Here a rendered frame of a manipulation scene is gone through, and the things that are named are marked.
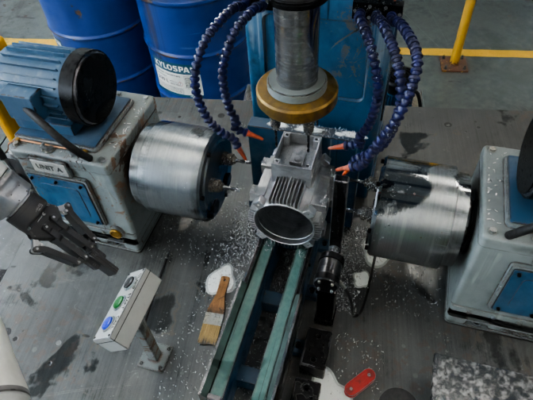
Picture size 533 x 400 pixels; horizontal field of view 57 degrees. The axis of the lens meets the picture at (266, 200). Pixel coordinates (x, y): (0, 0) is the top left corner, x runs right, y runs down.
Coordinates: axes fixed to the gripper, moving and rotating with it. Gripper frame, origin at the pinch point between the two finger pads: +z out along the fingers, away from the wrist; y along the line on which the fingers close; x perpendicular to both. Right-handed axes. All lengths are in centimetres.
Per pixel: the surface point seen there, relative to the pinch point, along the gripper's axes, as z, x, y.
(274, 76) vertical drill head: 0, -36, 41
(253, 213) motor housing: 22.5, -13.4, 27.6
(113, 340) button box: 9.0, -3.7, -13.5
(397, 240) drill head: 42, -43, 25
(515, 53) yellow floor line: 167, -27, 286
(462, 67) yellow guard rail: 144, 0, 260
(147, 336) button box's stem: 20.1, 5.6, -5.6
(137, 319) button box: 11.6, -3.7, -7.2
